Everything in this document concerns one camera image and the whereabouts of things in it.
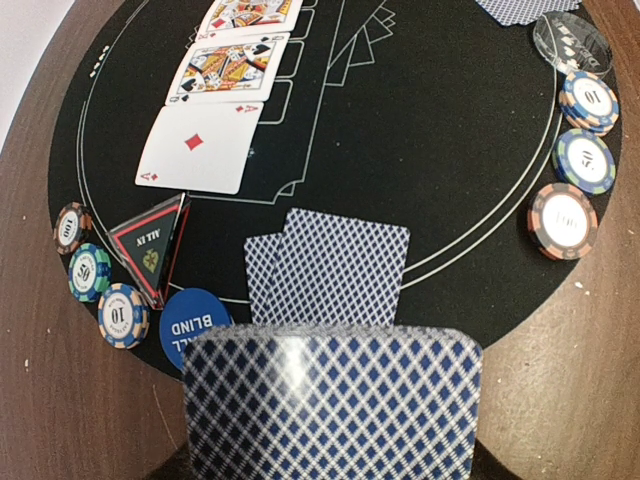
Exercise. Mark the dealt blue-backed card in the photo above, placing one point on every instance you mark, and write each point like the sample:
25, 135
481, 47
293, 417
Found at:
260, 253
524, 12
336, 270

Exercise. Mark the ace of diamonds card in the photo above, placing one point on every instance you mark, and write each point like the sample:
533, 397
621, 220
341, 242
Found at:
202, 147

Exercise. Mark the blue small blind button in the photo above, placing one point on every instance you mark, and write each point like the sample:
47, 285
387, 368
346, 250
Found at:
188, 314

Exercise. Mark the blue-backed playing card deck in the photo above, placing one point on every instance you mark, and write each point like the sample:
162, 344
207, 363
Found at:
332, 402

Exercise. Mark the red black triangular all-in marker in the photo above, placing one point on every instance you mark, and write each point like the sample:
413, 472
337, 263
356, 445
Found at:
148, 244

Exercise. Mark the queen of spades card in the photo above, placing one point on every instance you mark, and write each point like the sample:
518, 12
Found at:
228, 69

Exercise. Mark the single white blue poker chip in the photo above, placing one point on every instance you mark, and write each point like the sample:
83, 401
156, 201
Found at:
123, 316

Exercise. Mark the single green blue poker chip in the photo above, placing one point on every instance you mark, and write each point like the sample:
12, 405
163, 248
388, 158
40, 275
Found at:
89, 273

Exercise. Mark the king of diamonds card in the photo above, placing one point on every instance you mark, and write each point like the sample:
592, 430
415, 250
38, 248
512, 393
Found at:
248, 17

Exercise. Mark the single brown 100 poker chip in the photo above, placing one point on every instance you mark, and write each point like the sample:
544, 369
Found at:
72, 227

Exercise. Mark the clear round dealer button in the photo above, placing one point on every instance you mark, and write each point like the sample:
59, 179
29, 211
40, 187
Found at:
569, 43

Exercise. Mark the round black poker mat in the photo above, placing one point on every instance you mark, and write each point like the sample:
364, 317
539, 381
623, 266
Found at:
425, 114

